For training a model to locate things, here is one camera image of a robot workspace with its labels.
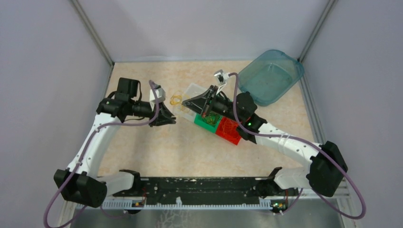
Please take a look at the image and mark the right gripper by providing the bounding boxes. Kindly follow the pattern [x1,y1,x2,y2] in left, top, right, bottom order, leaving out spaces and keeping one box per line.
[182,85,243,124]

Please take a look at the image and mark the cable bundle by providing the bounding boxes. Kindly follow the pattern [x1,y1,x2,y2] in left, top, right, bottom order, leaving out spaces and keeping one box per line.
[169,93,191,114]

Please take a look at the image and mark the red cable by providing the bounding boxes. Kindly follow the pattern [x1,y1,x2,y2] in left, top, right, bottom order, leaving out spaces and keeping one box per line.
[220,119,241,136]

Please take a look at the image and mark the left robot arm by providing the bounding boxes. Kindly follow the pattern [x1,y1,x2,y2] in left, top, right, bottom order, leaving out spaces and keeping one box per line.
[54,78,176,208]

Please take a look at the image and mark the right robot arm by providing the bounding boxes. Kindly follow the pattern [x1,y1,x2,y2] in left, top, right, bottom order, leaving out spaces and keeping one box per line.
[182,86,348,197]

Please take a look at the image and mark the white plastic bin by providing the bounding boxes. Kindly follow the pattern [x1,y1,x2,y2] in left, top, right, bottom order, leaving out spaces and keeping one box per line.
[176,83,205,122]

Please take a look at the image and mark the green plastic bin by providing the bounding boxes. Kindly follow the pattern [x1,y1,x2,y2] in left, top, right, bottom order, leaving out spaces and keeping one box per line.
[194,113,222,133]

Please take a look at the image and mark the red plastic bin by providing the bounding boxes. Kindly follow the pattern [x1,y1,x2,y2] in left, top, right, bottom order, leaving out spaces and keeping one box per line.
[215,117,241,145]

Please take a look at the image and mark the teal transparent tub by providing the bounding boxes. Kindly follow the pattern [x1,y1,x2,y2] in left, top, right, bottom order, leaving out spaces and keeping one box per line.
[238,49,305,106]

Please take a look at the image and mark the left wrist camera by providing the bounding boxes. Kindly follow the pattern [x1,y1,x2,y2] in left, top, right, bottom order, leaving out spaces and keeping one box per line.
[149,85,166,110]

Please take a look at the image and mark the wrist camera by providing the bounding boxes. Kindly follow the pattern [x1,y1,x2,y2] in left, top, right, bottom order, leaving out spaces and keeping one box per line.
[149,85,166,110]
[214,69,230,93]

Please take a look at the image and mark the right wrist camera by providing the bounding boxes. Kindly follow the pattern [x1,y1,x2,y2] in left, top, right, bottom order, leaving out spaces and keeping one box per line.
[214,69,230,93]

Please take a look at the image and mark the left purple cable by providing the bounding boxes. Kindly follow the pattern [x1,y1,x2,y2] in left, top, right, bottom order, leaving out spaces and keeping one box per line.
[42,80,162,228]

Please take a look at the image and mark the purple cable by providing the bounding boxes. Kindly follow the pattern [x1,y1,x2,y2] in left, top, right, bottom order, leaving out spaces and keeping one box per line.
[227,72,367,220]
[42,80,162,228]

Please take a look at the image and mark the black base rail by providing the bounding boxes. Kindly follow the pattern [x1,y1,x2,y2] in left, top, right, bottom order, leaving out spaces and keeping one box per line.
[112,176,300,206]

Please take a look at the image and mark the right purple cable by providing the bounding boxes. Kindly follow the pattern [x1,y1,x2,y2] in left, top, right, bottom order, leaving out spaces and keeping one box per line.
[227,72,367,220]

